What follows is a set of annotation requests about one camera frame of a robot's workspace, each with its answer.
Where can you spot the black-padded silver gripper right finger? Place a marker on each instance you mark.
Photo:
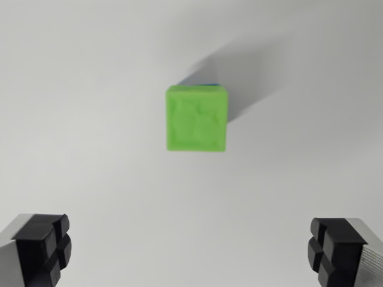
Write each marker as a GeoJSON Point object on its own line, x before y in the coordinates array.
{"type": "Point", "coordinates": [341, 248]}

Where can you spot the green embossed cube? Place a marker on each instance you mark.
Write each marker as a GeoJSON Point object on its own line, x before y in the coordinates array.
{"type": "Point", "coordinates": [196, 119]}

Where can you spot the black-padded silver gripper left finger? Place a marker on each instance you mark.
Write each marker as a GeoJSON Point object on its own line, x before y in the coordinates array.
{"type": "Point", "coordinates": [36, 248]}

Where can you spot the blue embossed cube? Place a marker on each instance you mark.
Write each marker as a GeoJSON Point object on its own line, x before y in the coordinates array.
{"type": "Point", "coordinates": [210, 84]}

